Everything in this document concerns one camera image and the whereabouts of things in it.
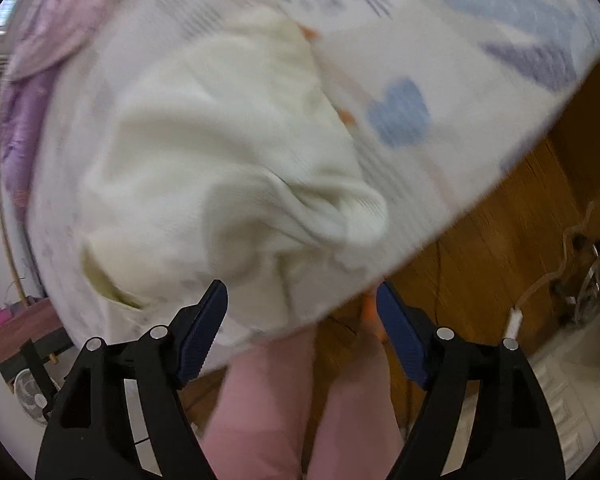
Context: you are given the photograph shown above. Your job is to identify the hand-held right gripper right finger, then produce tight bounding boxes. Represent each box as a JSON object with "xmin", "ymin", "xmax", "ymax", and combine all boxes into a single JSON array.
[{"xmin": 376, "ymin": 281, "xmax": 567, "ymax": 480}]

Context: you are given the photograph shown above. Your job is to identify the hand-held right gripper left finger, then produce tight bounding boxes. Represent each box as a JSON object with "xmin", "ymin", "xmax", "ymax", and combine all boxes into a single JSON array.
[{"xmin": 34, "ymin": 280, "xmax": 229, "ymax": 480}]

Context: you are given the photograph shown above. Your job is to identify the white jacket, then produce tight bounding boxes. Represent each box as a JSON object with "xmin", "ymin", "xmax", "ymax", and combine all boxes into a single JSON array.
[{"xmin": 80, "ymin": 10, "xmax": 390, "ymax": 328}]

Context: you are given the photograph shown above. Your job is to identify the person's pink pants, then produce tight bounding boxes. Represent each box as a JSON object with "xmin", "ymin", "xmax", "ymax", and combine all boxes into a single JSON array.
[{"xmin": 200, "ymin": 327, "xmax": 406, "ymax": 480}]

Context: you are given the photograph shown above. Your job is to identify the reddish wooden table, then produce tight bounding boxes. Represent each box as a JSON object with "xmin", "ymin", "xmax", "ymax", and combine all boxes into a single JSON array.
[{"xmin": 0, "ymin": 299, "xmax": 76, "ymax": 366}]

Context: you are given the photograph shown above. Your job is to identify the white floor fan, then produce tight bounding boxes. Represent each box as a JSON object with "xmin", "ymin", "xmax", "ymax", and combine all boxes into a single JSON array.
[{"xmin": 12, "ymin": 367, "xmax": 63, "ymax": 427}]

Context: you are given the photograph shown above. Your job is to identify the white quilted mat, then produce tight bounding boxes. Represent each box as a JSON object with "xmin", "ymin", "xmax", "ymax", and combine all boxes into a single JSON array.
[{"xmin": 527, "ymin": 317, "xmax": 600, "ymax": 466}]

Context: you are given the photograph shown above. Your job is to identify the metal wheeled stand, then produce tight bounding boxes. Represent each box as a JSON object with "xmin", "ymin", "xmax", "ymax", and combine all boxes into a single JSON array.
[{"xmin": 555, "ymin": 237, "xmax": 600, "ymax": 328}]

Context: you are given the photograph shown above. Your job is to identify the purple floral quilt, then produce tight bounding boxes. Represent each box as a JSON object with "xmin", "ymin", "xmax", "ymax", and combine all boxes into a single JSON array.
[{"xmin": 0, "ymin": 0, "xmax": 148, "ymax": 221}]

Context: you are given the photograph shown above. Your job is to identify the bed with floral sheet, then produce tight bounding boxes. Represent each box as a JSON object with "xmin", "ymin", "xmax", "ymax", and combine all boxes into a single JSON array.
[{"xmin": 25, "ymin": 0, "xmax": 600, "ymax": 376}]

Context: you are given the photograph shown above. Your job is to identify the white cable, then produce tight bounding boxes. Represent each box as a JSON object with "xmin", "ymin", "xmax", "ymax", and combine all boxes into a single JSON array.
[{"xmin": 504, "ymin": 200, "xmax": 598, "ymax": 342}]

